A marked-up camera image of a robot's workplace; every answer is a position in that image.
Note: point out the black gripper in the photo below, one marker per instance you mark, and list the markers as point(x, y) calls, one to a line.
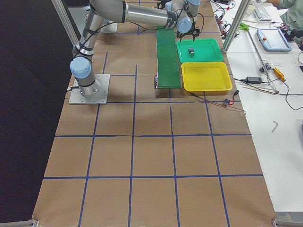
point(188, 33)

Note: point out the teach pendant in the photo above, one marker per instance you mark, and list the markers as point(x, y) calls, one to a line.
point(273, 40)

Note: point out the green plastic tray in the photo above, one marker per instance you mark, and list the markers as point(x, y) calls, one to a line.
point(206, 50)

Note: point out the aluminium frame post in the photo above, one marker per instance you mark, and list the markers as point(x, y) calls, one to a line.
point(243, 6)

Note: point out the green conveyor belt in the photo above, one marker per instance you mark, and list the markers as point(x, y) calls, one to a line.
point(168, 74)

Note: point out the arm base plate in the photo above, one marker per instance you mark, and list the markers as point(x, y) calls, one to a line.
point(97, 93)

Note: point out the yellow plastic tray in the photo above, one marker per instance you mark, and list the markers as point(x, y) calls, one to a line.
point(210, 77)

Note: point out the green handled reach tool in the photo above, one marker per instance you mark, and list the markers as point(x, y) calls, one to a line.
point(254, 63)

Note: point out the green push button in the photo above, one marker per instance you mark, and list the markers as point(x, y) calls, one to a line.
point(191, 52)

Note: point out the small circuit board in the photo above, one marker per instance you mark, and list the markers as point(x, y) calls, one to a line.
point(226, 102)

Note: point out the black power adapter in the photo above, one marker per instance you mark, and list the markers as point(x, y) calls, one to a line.
point(254, 80)

